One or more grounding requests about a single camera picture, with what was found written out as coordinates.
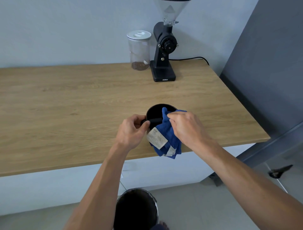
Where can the person's left hand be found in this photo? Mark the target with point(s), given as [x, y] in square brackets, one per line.
[129, 136]

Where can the person's right hand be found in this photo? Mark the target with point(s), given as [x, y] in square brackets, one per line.
[189, 131]

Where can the person's left thumb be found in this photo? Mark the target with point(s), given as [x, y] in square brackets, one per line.
[144, 125]

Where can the person's right thumb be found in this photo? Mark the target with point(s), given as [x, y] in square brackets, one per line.
[172, 125]

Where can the blue cloth with white label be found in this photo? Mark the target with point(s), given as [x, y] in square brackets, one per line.
[169, 139]

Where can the person's left forearm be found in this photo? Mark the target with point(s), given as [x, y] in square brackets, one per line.
[99, 189]

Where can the person's right forearm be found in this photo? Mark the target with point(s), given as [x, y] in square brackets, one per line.
[248, 184]

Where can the coffee beans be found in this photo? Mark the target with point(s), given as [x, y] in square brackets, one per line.
[140, 66]

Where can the clear jar with silver lid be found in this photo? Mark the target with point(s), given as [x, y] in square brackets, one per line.
[139, 49]

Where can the black coffee grinder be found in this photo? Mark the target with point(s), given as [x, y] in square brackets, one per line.
[163, 47]

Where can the black waste bin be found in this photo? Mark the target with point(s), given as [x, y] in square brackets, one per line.
[135, 210]

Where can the person's foot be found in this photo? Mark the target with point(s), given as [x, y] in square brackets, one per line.
[163, 225]

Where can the black door stop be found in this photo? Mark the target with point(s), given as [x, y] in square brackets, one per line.
[278, 173]

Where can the grey door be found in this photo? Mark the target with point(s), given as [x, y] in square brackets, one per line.
[267, 59]

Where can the white cabinet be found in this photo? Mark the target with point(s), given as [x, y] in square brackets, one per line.
[47, 189]

